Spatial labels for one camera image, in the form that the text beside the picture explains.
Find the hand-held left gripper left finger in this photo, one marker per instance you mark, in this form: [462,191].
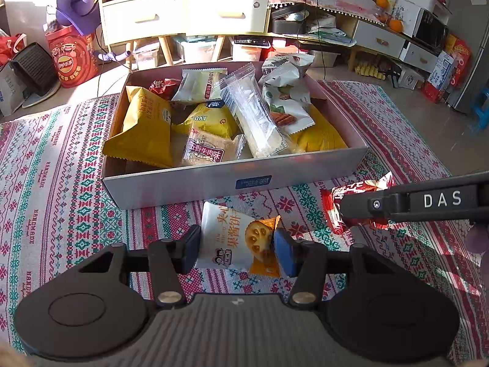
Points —
[190,248]

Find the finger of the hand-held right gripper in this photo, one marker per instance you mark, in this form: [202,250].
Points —
[363,207]

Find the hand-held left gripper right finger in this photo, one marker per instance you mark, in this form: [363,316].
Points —
[284,252]

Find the red snack packet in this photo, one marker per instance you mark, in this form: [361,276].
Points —
[331,208]
[162,87]

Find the white orange biscuit packet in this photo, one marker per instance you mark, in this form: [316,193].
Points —
[229,241]

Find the silver cardboard box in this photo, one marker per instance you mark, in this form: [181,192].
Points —
[172,187]

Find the large yellow chip bag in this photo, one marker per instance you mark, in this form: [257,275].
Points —
[317,133]

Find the clear brown crisp packet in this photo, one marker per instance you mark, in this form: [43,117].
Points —
[208,149]

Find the yellow snack packet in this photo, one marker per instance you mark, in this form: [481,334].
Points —
[145,130]

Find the small yellow snack bag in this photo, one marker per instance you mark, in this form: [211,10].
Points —
[212,120]

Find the white pecan packet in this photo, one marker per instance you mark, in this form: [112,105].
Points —
[286,99]

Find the clear rice cracker packet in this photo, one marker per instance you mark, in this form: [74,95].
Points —
[256,118]

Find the white green nut packet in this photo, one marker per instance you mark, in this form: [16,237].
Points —
[290,62]

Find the cream white snack packet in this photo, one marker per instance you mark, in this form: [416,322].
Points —
[198,84]

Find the person's right hand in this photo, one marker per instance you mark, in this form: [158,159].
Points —
[479,239]

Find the blue plastic stool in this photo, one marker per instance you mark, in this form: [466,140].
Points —
[482,107]

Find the white blue carton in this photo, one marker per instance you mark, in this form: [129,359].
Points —
[441,68]

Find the row of small yellow toys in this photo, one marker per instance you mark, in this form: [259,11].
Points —
[368,70]

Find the red gift box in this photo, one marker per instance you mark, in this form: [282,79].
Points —
[460,53]

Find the patterned woven blanket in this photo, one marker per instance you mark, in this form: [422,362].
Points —
[57,168]

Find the grey refrigerator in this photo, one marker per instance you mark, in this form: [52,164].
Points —
[475,46]

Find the low cabinet with drawers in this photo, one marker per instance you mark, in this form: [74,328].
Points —
[378,38]

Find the white microwave oven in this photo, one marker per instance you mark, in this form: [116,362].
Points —
[424,26]

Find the orange fruit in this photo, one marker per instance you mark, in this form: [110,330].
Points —
[396,25]
[382,0]

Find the clear bin with dark lid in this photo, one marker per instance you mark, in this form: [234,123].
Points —
[250,49]

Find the narrow clear storage bin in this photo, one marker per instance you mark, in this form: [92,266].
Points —
[147,57]

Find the grey metal tin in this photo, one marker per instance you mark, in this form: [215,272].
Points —
[284,26]

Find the wide clear storage bin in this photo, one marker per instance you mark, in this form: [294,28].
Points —
[202,51]

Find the red cylindrical snack bucket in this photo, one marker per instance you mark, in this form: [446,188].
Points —
[70,61]

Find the cream cabinet with drawers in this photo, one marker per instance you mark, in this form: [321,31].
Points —
[145,17]

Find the black mesh basket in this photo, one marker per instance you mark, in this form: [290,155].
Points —
[32,67]

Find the white paper bag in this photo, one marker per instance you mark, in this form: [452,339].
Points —
[9,88]

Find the purple fan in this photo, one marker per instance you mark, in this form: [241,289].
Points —
[74,4]

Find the red shopping bag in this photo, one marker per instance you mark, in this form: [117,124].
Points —
[7,47]

